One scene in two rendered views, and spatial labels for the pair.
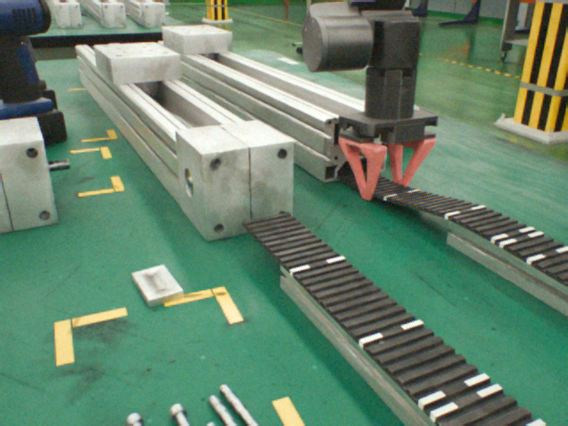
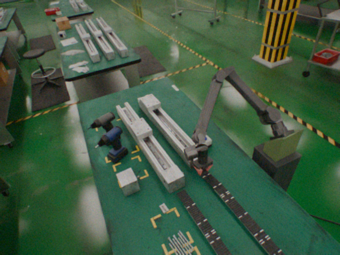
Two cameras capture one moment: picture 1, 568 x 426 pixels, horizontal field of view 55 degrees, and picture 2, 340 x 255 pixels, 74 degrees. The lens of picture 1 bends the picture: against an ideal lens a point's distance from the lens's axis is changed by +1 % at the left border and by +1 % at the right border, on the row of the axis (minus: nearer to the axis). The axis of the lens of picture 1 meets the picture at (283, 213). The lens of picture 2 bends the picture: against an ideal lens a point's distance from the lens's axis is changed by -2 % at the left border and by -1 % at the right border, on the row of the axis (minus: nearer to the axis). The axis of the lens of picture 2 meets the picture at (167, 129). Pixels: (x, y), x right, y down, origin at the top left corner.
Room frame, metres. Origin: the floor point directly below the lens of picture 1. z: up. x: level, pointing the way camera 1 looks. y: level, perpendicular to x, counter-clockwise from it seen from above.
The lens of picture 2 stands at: (-0.23, 0.00, 1.86)
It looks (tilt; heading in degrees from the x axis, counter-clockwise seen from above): 40 degrees down; 3
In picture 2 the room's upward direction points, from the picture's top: 7 degrees counter-clockwise
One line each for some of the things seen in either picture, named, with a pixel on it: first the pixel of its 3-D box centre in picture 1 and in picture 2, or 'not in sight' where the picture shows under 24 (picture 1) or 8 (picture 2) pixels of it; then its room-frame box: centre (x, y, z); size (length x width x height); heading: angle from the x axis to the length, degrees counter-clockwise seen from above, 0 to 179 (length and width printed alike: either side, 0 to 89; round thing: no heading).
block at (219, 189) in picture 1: (244, 175); (174, 178); (0.56, 0.04, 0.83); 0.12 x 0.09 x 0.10; 117
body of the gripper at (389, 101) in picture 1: (389, 98); (202, 158); (0.62, -0.12, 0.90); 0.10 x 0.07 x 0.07; 120
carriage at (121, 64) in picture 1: (137, 69); (140, 130); (0.95, 0.25, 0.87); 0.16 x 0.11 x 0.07; 27
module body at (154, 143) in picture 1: (139, 98); (141, 135); (0.95, 0.25, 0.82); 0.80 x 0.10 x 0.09; 27
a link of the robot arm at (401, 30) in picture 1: (388, 43); (201, 151); (0.63, -0.12, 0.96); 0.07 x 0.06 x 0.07; 109
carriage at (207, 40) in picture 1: (196, 45); (150, 103); (1.26, 0.20, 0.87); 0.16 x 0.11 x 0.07; 27
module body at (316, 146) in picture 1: (240, 88); (165, 125); (1.04, 0.08, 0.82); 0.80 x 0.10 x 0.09; 27
